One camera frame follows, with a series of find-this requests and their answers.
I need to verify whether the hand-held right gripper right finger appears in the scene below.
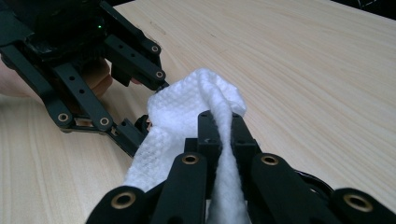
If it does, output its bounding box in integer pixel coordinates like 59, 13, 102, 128
232, 112, 262, 200

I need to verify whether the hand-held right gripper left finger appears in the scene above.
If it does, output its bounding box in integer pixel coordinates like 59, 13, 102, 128
184, 109, 222, 200

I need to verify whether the white wet wipe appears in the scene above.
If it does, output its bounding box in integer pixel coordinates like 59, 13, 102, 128
122, 67, 254, 224

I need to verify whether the blue toy car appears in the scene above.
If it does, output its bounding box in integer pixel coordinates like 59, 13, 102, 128
134, 114, 334, 202

